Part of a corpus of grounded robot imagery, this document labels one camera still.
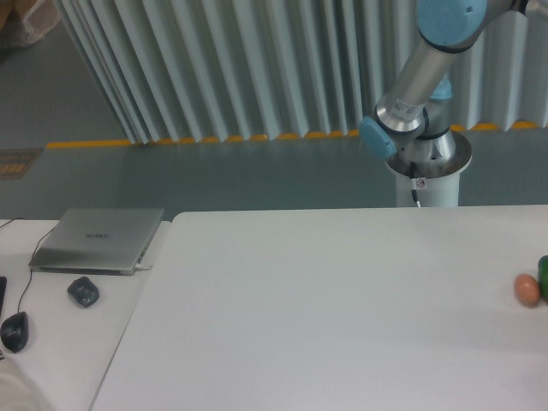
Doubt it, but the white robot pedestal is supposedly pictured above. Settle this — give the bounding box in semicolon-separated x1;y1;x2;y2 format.
386;130;472;207

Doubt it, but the white folding partition screen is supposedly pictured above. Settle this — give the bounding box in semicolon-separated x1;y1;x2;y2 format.
51;0;548;145

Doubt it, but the silver closed laptop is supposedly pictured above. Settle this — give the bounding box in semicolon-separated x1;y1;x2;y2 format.
29;208;164;276

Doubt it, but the brown egg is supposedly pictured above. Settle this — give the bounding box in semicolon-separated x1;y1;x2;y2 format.
514;273;540;307

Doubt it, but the black computer mouse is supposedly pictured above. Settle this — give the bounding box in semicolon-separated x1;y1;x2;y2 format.
1;312;29;354

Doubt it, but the black mouse cable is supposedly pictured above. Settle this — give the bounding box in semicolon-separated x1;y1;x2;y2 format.
0;217;59;314

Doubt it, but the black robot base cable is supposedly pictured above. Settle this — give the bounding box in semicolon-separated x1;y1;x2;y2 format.
408;161;423;209

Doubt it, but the green vegetable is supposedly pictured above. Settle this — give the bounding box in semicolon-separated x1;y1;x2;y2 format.
537;255;548;301

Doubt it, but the black keyboard edge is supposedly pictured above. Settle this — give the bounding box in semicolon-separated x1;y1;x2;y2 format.
0;276;7;317

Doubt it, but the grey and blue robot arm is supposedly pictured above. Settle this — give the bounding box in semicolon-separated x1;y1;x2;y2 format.
359;1;547;159

